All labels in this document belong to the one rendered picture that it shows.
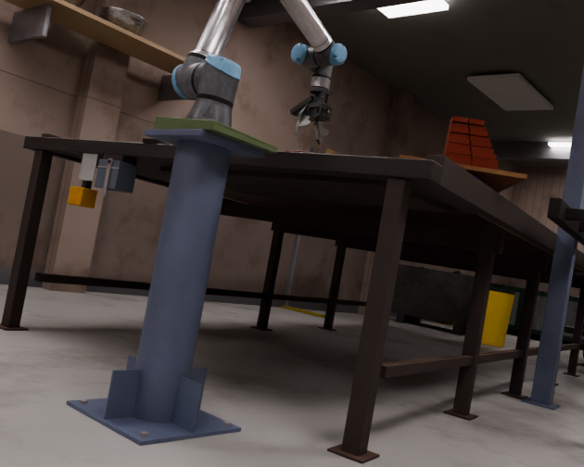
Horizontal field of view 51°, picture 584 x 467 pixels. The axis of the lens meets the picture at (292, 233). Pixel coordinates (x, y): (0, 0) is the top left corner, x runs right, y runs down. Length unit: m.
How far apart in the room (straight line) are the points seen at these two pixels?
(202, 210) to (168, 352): 0.43
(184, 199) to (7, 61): 3.27
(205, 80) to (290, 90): 4.91
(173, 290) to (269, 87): 4.90
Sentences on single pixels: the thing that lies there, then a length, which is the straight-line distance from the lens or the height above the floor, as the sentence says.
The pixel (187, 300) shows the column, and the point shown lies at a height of 0.38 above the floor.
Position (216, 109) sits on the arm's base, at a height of 0.96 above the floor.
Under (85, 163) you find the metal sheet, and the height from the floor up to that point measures 0.81.
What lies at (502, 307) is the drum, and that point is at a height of 0.44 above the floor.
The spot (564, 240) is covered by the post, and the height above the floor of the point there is 0.92.
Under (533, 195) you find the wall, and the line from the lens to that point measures 12.23.
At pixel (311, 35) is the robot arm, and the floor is 1.33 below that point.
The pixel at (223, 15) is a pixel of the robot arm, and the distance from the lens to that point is 2.15.
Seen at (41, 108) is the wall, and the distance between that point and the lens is 5.06.
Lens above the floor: 0.55
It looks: 2 degrees up
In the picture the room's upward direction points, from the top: 10 degrees clockwise
